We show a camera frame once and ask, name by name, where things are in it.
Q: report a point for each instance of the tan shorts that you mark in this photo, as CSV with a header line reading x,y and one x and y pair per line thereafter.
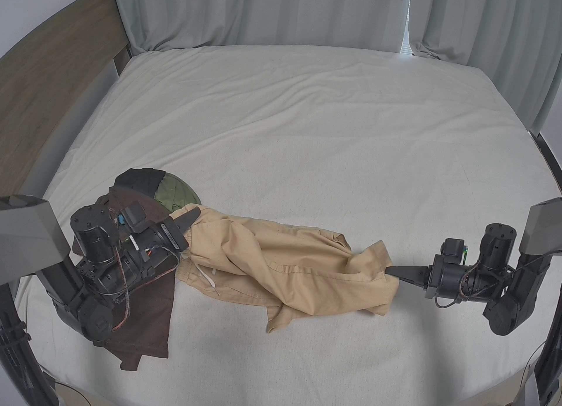
x,y
285,263

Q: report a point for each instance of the green garment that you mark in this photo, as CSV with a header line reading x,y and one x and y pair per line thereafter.
x,y
175,191

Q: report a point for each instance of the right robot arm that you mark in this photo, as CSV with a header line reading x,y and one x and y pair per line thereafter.
x,y
538,228

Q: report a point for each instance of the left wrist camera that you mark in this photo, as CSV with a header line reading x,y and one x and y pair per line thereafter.
x,y
137,216

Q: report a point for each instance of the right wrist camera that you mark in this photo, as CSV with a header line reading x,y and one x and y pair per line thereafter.
x,y
452,249

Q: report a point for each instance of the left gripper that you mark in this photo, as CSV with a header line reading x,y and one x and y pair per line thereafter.
x,y
160,248

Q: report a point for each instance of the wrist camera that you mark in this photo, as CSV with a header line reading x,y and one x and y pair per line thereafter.
x,y
137,216
452,249

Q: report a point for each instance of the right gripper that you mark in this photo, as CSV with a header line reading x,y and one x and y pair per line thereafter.
x,y
448,281

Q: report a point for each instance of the bed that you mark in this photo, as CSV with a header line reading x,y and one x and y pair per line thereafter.
x,y
307,141

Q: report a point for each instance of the brown garment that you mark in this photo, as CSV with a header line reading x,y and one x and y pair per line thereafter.
x,y
145,321

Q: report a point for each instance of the black garment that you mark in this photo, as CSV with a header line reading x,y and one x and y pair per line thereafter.
x,y
136,181

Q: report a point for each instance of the pale green curtain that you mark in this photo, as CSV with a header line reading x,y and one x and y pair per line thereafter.
x,y
263,0
491,13

